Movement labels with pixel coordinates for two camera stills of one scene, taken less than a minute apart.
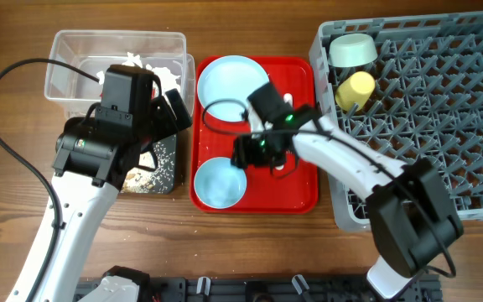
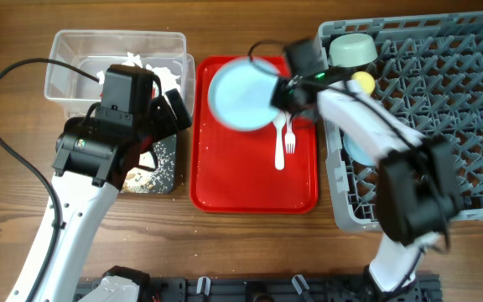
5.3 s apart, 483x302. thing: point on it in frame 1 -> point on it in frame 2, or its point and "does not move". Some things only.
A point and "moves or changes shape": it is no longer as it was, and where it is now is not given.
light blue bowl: [219, 184] moves or changes shape
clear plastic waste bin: [164, 53] does not move
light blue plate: [230, 77] moves or changes shape
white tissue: [165, 77] does not move
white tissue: [132, 59] does not move
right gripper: [250, 155] -> [277, 97]
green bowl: [350, 50] does not move
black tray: [158, 180] does not move
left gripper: [168, 124] does not move
